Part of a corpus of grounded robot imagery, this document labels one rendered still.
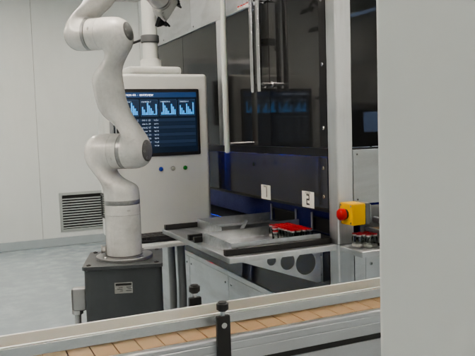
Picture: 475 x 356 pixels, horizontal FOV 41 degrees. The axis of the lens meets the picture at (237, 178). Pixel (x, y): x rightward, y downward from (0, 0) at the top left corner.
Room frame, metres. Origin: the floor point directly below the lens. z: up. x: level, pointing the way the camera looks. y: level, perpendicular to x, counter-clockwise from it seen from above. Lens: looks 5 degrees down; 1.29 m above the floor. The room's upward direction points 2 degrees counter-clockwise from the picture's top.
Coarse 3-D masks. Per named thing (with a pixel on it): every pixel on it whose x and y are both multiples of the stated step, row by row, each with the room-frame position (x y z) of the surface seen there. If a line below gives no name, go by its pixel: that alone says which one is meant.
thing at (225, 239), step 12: (252, 228) 2.33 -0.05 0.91; (264, 228) 2.35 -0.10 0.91; (204, 240) 2.23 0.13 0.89; (216, 240) 2.13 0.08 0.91; (228, 240) 2.26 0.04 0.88; (240, 240) 2.25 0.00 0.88; (252, 240) 2.24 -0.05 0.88; (264, 240) 2.06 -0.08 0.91; (276, 240) 2.08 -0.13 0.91; (288, 240) 2.10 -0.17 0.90; (300, 240) 2.12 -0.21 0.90
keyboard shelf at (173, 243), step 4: (172, 240) 2.73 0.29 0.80; (176, 240) 2.73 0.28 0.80; (144, 244) 2.65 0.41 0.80; (148, 244) 2.65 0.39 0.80; (152, 244) 2.65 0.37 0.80; (156, 244) 2.66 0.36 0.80; (160, 244) 2.67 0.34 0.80; (164, 244) 2.67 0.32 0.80; (168, 244) 2.68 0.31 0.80; (172, 244) 2.69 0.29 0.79; (176, 244) 2.69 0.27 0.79; (180, 244) 2.70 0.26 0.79; (184, 244) 2.71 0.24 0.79; (144, 248) 2.63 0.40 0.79; (148, 248) 2.64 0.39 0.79; (152, 248) 2.65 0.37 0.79; (156, 248) 2.66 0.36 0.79
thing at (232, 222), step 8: (224, 216) 2.65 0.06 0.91; (232, 216) 2.67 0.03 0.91; (240, 216) 2.68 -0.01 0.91; (248, 216) 2.70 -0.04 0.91; (256, 216) 2.72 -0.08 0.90; (264, 216) 2.73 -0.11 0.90; (200, 224) 2.58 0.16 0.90; (208, 224) 2.50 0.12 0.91; (216, 224) 2.64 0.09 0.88; (224, 224) 2.65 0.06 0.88; (232, 224) 2.64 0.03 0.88; (240, 224) 2.63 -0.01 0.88; (248, 224) 2.42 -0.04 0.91; (256, 224) 2.43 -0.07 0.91; (264, 224) 2.45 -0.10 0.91; (296, 224) 2.50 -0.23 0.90
